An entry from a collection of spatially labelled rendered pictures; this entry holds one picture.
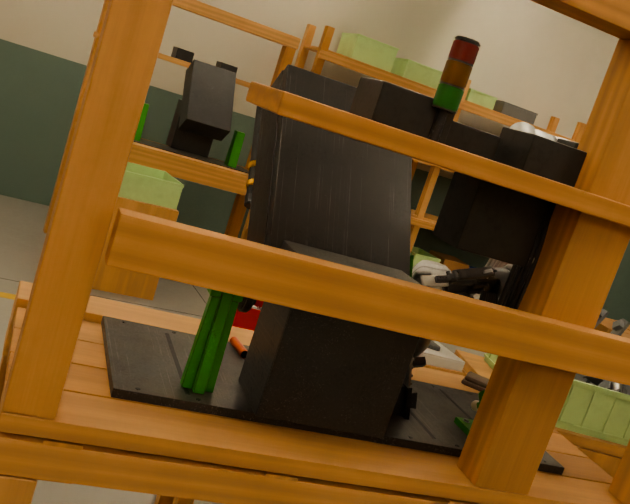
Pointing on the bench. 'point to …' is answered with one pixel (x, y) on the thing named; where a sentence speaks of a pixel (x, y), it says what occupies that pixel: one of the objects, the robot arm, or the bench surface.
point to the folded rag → (475, 381)
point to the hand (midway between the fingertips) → (430, 284)
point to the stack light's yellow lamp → (456, 74)
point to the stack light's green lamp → (448, 98)
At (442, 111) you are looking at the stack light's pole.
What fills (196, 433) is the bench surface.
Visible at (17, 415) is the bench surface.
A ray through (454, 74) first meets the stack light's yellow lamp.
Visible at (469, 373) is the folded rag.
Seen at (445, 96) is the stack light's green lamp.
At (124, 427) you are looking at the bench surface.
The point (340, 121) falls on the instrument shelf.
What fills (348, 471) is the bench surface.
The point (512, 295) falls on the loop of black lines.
